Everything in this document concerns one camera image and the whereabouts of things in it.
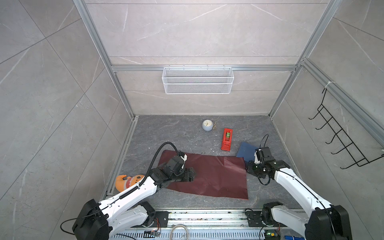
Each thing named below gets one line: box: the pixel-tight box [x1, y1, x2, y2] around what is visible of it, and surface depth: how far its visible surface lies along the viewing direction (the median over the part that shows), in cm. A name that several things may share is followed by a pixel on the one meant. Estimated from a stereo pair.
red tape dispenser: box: [220, 128, 233, 152], surface depth 102 cm
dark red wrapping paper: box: [159, 150, 249, 200], surface depth 89 cm
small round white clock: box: [201, 119, 214, 132], surface depth 113 cm
